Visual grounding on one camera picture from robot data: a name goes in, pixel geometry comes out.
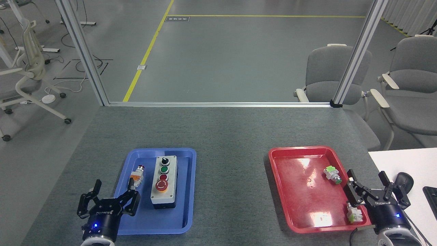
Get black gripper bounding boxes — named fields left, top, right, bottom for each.
left=343, top=169, right=412, bottom=234
left=77, top=179, right=141, bottom=240

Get blue plastic tray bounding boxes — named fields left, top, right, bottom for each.
left=111, top=148, right=197, bottom=235

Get grey four-button control box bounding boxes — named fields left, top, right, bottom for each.
left=151, top=156, right=178, bottom=209

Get red push button orange block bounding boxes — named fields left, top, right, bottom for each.
left=128, top=165, right=145, bottom=190

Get black computer mouse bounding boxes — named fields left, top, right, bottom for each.
left=395, top=172, right=414, bottom=196

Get black keyboard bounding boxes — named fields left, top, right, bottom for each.
left=423, top=186, right=437, bottom=219

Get red plastic tray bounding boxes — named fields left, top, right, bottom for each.
left=268, top=146, right=372, bottom=234

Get grey armchair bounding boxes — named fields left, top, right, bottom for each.
left=370, top=34, right=437, bottom=151
left=294, top=43, right=381, bottom=151

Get black tripod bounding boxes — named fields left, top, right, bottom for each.
left=390, top=19, right=437, bottom=52

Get white partition panels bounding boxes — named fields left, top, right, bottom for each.
left=381, top=0, right=437, bottom=37

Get silver switch with green block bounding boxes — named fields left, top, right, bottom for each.
left=346, top=202, right=363, bottom=224

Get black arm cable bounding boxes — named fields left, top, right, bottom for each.
left=350, top=224, right=376, bottom=246

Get green push button switch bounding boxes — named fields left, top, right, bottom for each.
left=324, top=166, right=343, bottom=185

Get black mouse cable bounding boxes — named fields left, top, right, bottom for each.
left=403, top=210, right=427, bottom=246

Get white floor cable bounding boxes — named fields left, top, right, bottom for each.
left=44, top=70, right=90, bottom=97

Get black floor cable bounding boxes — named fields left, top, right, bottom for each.
left=61, top=0, right=114, bottom=80

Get silver aluminium post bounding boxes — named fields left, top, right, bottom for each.
left=55, top=0, right=110, bottom=106
left=333, top=0, right=389, bottom=105

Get white frame office chair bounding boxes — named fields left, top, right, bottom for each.
left=0, top=19, right=72, bottom=142

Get silver aluminium rail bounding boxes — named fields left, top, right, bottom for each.
left=108, top=101, right=333, bottom=108

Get white desk frame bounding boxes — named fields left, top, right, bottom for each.
left=0, top=0, right=97, bottom=69

